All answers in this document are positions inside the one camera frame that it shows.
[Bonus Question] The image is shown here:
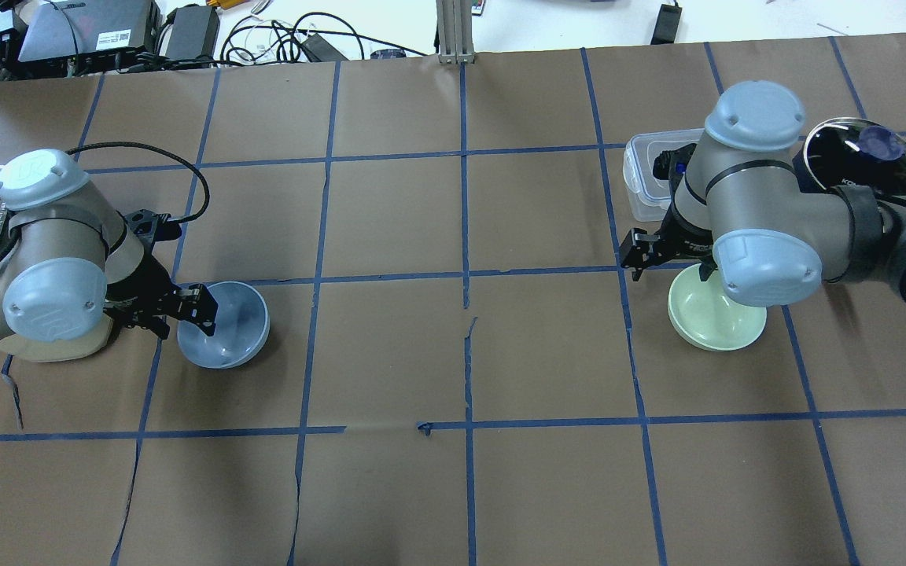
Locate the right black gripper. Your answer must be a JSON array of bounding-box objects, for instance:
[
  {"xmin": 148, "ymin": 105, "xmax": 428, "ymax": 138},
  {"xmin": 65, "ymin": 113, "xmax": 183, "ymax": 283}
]
[{"xmin": 619, "ymin": 145, "xmax": 715, "ymax": 282}]

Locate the black power adapter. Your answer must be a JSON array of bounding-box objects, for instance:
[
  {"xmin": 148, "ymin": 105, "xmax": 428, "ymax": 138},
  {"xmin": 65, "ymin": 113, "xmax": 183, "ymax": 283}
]
[{"xmin": 650, "ymin": 2, "xmax": 683, "ymax": 46}]

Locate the blue pot with glass lid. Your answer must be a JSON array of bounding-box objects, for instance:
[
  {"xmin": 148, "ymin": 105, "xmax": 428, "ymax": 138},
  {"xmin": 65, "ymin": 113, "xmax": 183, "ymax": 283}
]
[{"xmin": 791, "ymin": 117, "xmax": 906, "ymax": 197}]

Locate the black power brick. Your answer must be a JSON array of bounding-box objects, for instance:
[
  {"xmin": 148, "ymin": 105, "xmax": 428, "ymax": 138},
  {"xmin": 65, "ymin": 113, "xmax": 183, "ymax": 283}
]
[{"xmin": 162, "ymin": 4, "xmax": 219, "ymax": 61}]

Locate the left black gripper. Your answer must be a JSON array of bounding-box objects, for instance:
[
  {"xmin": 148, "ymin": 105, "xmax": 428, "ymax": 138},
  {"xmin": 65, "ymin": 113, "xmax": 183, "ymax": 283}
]
[{"xmin": 104, "ymin": 209, "xmax": 219, "ymax": 340}]

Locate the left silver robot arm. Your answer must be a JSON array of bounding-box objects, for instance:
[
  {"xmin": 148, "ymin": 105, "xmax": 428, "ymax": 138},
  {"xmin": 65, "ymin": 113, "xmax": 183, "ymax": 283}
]
[{"xmin": 0, "ymin": 149, "xmax": 217, "ymax": 343}]

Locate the clear plastic food container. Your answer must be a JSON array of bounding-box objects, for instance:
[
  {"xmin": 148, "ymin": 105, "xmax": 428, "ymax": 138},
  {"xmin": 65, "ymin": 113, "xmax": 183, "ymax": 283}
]
[{"xmin": 623, "ymin": 128, "xmax": 704, "ymax": 222}]

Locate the green bowl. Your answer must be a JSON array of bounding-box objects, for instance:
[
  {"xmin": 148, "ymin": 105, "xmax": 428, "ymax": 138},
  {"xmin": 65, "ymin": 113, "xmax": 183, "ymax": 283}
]
[{"xmin": 666, "ymin": 266, "xmax": 768, "ymax": 352}]

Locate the blue bowl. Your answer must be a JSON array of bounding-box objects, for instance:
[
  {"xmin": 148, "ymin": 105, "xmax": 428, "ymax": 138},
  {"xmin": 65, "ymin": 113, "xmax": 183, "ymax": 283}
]
[{"xmin": 177, "ymin": 281, "xmax": 271, "ymax": 369}]

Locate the aluminium frame post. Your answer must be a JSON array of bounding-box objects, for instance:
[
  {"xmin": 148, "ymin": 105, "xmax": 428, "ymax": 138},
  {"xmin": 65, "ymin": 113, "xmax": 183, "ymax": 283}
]
[{"xmin": 436, "ymin": 0, "xmax": 476, "ymax": 65}]

